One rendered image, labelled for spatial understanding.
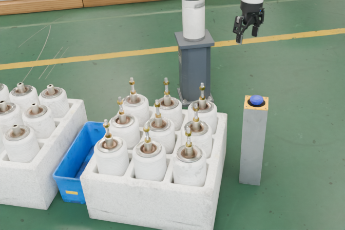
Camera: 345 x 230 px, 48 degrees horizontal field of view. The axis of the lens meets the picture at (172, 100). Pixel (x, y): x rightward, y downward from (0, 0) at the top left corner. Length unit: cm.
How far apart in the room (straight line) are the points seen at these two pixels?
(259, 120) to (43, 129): 70
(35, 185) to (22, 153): 11
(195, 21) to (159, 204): 75
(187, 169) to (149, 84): 90
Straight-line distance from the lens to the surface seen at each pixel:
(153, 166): 110
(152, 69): 204
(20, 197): 138
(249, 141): 124
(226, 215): 127
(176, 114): 128
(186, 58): 161
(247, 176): 134
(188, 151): 107
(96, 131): 150
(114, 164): 114
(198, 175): 110
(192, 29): 158
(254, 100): 117
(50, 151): 132
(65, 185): 131
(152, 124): 120
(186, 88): 168
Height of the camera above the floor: 97
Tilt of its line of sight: 33 degrees down
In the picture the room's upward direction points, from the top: 3 degrees counter-clockwise
